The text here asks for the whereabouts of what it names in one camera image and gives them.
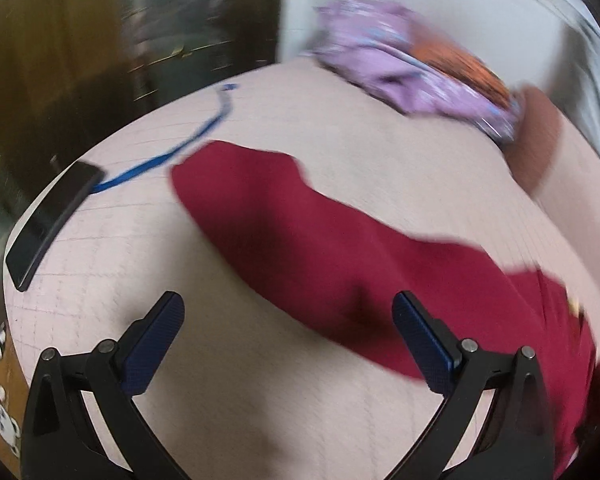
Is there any grey pillow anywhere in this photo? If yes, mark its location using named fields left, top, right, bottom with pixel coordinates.
left=550, top=18, right=600, bottom=158

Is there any brown wooden glass cabinet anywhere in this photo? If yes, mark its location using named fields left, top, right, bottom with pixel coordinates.
left=0, top=0, right=280, bottom=307

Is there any purple floral cloth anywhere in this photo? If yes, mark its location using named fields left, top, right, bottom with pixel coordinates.
left=311, top=0, right=524, bottom=144

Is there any blue lanyard strap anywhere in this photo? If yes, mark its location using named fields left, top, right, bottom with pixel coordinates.
left=90, top=82, right=240, bottom=195

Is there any black smartphone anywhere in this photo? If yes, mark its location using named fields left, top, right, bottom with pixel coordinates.
left=6, top=160, right=105, bottom=292

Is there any orange black patterned cloth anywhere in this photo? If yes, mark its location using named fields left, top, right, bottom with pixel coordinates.
left=410, top=18, right=510, bottom=110

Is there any pink quilted bed cover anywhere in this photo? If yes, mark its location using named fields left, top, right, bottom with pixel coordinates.
left=5, top=58, right=600, bottom=479

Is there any dark red knit sweater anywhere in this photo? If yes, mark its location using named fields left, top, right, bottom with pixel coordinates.
left=171, top=141, right=600, bottom=474

